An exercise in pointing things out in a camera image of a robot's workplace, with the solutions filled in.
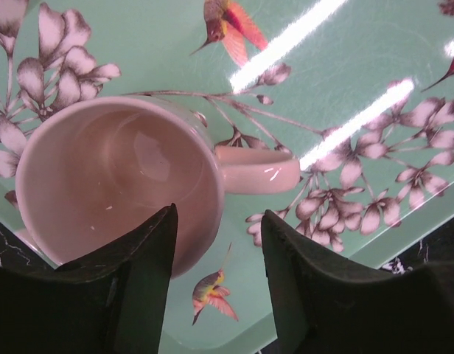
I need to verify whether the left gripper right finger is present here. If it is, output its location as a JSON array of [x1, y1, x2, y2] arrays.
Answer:
[[261, 211, 454, 353]]

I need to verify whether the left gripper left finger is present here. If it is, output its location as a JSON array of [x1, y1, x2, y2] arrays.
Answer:
[[0, 205, 178, 353]]

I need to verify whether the pink mug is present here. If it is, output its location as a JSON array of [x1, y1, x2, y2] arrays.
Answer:
[[15, 96, 301, 277]]

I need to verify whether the green plastic tray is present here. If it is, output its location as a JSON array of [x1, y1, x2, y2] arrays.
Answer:
[[0, 1, 454, 353]]

